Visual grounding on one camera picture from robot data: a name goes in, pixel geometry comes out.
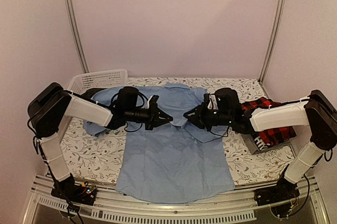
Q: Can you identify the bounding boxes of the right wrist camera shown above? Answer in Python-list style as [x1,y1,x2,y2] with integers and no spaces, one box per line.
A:
[204,93,218,110]

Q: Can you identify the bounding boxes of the light blue long sleeve shirt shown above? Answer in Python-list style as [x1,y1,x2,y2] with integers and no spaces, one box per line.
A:
[83,82,236,204]

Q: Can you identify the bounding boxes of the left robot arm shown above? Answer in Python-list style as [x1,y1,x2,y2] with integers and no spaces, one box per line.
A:
[27,82,173,200]

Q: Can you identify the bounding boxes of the red black plaid shirt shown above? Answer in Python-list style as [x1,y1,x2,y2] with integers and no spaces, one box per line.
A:
[241,97,296,149]

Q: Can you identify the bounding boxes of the aluminium post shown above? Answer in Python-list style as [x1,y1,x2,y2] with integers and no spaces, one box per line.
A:
[259,0,286,85]
[64,0,89,73]

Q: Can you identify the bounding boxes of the white plastic basket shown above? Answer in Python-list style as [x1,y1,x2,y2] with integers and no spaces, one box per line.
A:
[66,69,128,94]

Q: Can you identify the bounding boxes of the right aluminium post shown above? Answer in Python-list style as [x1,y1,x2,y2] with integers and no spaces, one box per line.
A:
[259,0,286,85]

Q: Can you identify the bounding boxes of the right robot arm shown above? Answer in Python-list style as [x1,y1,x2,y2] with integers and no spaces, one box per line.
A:
[184,88,336,201]

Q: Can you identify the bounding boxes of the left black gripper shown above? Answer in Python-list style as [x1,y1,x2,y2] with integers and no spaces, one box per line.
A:
[125,103,173,131]

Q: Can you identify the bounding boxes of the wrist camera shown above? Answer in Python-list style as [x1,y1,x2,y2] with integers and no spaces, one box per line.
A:
[204,93,218,110]
[146,95,159,109]

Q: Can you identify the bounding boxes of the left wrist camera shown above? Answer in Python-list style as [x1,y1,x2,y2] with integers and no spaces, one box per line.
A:
[146,95,159,109]

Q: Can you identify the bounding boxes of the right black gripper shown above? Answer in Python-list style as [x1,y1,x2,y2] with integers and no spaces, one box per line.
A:
[184,102,233,132]

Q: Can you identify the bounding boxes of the left aluminium post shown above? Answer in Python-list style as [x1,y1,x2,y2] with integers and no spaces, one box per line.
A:
[64,0,89,73]

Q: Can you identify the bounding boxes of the dark shirt in basket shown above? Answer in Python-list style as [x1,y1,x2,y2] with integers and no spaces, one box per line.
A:
[81,88,102,99]

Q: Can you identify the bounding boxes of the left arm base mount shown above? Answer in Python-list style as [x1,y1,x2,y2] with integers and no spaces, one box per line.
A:
[51,174,97,206]

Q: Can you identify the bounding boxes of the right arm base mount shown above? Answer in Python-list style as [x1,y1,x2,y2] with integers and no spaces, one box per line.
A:
[254,177,300,219]

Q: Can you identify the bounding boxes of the aluminium front rail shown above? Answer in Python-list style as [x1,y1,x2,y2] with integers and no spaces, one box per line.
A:
[21,175,334,223]

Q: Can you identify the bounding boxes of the grey folded shirt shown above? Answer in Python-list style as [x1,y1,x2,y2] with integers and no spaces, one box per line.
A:
[243,135,291,154]

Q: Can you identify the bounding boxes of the black shirt white letters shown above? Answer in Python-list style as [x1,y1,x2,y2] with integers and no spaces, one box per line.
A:
[252,134,271,152]

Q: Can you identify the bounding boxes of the floral table mat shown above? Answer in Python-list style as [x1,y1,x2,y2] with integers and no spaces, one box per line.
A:
[61,77,295,186]

